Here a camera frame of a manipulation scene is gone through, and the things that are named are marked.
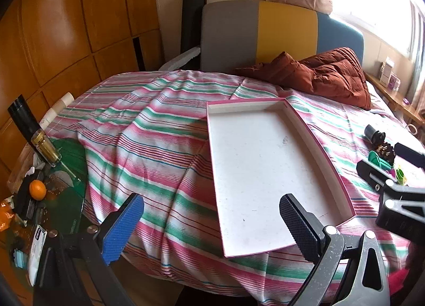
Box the stack of paper cups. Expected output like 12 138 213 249
40 92 75 129

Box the tangerine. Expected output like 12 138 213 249
29 180 46 201

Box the orange packet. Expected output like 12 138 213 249
0 203 16 231

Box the grey yellow blue headboard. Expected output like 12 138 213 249
200 0 365 70

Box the wooden shelf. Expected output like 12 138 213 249
365 72 425 134

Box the white pink-edged box tray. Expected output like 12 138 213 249
206 97 356 257

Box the white foam sheet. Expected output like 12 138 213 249
159 45 201 70

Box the person's red clothing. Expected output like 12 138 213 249
387 266 414 296

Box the brown beaded wooden massager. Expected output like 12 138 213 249
379 142 396 164

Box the black ribbed cylinder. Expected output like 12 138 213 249
364 124 386 145

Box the teal green scoop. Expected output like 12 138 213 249
368 150 393 171

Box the black rolled mat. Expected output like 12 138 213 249
180 0 208 59

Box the white card box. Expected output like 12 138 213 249
27 224 49 286

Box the striped bed sheet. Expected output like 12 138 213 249
43 68 425 305

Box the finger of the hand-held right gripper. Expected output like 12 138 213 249
394 142 425 170
356 159 425 227

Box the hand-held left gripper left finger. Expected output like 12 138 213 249
32 192 145 306

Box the green glass table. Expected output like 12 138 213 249
0 138 87 293

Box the white pillow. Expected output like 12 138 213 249
365 82 390 111

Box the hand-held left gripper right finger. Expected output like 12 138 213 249
279 194 390 306

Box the black wallet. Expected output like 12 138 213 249
15 180 37 221

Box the brown quilted jacket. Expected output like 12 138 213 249
236 47 372 110

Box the wooden wardrobe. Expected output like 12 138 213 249
0 0 163 194

